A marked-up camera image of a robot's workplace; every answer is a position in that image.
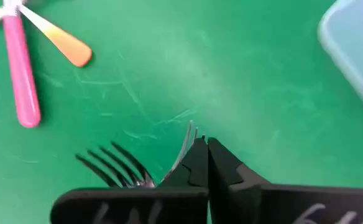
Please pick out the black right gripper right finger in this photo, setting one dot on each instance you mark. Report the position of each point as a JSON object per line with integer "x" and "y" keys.
{"x": 262, "y": 205}

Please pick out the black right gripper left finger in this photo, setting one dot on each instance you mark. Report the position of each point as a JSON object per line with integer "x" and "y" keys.
{"x": 131, "y": 205}

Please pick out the white translucent plastic bin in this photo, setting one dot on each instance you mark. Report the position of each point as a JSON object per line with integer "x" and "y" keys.
{"x": 355, "y": 40}

